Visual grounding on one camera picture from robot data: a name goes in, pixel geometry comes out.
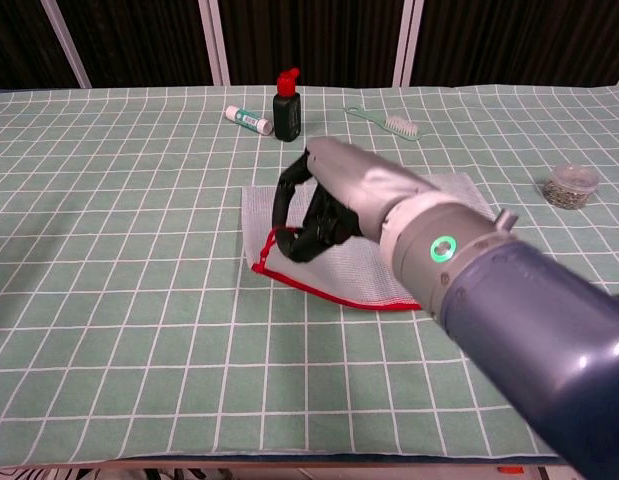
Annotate white mesh zipper pouch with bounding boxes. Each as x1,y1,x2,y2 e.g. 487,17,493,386
240,172,496,313

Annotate green white grid tablecloth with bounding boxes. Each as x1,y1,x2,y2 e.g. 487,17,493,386
0,84,619,470

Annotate green brush white bristles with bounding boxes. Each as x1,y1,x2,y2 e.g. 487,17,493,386
344,104,423,143

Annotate clear jar of metal pins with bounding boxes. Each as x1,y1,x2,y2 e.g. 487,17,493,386
542,162,601,212

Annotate black white patterned object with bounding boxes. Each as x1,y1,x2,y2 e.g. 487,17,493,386
0,466,210,480

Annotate black bottle red cap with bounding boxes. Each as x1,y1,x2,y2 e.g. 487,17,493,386
272,67,303,143

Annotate white green glue stick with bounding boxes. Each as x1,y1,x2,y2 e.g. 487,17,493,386
225,105,274,137

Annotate white frame post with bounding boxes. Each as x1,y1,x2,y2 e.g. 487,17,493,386
40,0,93,90
197,0,232,87
391,0,426,88

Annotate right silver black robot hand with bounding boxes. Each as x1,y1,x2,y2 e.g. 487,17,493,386
271,137,443,264

